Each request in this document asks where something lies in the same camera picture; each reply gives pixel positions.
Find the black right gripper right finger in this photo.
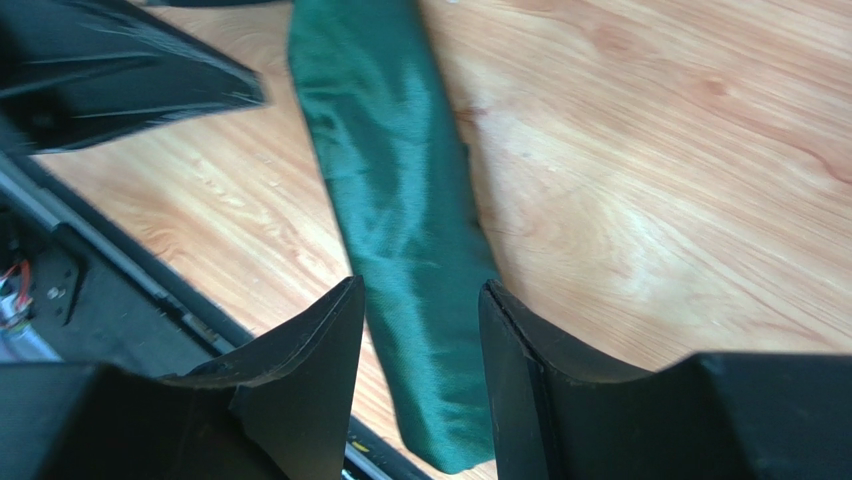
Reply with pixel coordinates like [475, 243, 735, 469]
[479, 281, 851, 479]

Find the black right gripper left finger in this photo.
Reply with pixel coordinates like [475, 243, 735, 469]
[1, 276, 365, 479]

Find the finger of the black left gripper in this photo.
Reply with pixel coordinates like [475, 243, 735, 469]
[1, 1, 265, 153]

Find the dark green cloth napkin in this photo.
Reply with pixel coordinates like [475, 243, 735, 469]
[288, 1, 498, 474]

